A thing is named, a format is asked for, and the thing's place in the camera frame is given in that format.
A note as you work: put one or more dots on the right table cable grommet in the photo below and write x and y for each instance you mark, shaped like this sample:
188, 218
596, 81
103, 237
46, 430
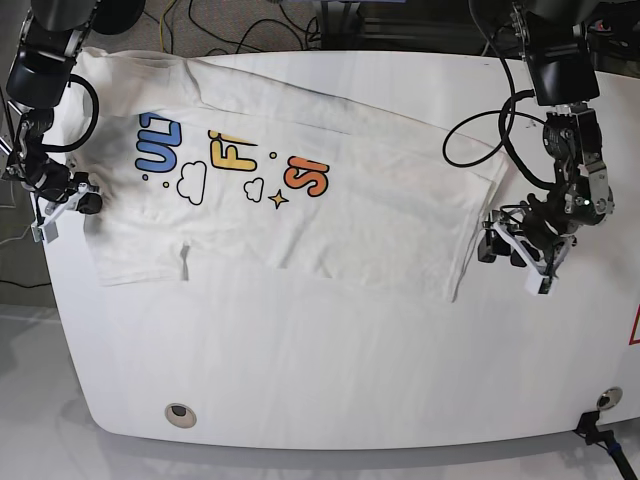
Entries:
609, 399

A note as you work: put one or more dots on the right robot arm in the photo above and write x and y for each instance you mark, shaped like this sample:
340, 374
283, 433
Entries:
50, 41

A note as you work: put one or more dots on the black round floor base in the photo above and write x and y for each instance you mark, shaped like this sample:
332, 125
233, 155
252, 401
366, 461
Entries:
114, 17

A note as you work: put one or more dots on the table cable grommet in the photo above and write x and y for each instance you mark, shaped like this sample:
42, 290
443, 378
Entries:
609, 399
180, 416

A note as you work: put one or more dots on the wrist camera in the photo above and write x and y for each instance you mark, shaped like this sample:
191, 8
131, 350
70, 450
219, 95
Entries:
537, 284
45, 233

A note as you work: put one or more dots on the white printed T-shirt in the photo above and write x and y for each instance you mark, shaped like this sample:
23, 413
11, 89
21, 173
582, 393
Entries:
191, 156

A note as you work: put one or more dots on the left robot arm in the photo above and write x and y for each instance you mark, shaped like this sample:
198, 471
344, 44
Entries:
556, 53

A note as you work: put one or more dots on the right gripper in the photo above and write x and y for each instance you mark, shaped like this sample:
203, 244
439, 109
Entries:
57, 189

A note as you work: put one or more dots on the left table cable grommet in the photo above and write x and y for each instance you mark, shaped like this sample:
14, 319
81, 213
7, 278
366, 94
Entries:
180, 416

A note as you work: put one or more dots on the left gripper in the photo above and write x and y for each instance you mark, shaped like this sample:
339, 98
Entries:
535, 235

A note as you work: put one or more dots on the black aluminium frame stand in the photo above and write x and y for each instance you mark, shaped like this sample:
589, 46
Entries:
342, 24

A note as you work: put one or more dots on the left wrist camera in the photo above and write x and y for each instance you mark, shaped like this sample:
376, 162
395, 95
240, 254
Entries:
537, 284

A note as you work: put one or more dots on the black clamp with cable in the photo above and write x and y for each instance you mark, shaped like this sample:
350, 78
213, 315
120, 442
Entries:
589, 432

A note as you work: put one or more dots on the red white warning sticker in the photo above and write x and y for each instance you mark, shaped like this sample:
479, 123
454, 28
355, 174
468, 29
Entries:
635, 332

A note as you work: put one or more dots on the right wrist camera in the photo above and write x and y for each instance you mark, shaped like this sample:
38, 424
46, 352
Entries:
45, 233

